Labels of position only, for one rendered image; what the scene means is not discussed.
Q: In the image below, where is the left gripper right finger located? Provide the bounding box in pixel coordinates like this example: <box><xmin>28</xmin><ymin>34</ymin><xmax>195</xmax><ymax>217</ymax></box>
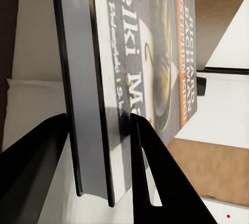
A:
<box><xmin>130</xmin><ymin>113</ymin><xmax>217</xmax><ymax>224</ymax></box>

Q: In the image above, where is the hardback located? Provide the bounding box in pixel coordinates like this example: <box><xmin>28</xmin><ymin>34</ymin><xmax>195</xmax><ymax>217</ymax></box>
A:
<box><xmin>53</xmin><ymin>0</ymin><xmax>198</xmax><ymax>207</ymax></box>

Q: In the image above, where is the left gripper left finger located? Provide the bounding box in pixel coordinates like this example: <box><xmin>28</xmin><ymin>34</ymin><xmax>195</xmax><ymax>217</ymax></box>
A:
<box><xmin>0</xmin><ymin>113</ymin><xmax>70</xmax><ymax>224</ymax></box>

